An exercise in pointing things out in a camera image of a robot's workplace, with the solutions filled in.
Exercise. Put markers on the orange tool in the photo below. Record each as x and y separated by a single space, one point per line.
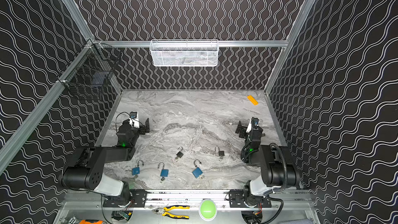
91 221

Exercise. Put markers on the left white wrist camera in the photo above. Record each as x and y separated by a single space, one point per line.
134 122

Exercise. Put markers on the left blue padlock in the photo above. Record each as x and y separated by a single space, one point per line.
136 170

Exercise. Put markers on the white wire basket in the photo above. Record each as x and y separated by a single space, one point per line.
184 52

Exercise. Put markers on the yellow block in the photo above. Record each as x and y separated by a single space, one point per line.
252 100

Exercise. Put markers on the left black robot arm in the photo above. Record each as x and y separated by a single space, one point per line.
85 168

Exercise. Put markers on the black wire basket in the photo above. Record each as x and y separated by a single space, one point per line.
91 76

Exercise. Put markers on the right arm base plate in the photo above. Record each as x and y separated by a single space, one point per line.
238 199

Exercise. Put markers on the black padlock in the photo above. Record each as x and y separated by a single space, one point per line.
219 153
179 154

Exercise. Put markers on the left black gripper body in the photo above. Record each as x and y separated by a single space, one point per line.
142 126

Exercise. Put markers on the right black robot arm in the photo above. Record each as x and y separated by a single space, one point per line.
278 171

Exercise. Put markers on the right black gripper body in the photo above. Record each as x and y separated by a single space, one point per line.
244 129

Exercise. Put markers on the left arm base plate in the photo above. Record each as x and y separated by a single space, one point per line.
138 198

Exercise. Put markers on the blue padlock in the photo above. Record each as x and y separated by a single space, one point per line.
197 172
136 170
163 172

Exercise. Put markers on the middle blue padlock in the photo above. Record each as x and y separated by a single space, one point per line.
163 172

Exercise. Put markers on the right blue padlock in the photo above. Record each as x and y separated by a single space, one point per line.
197 172

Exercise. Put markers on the green circuit board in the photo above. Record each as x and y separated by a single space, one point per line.
122 215

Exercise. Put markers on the green round button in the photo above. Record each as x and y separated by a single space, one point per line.
208 210

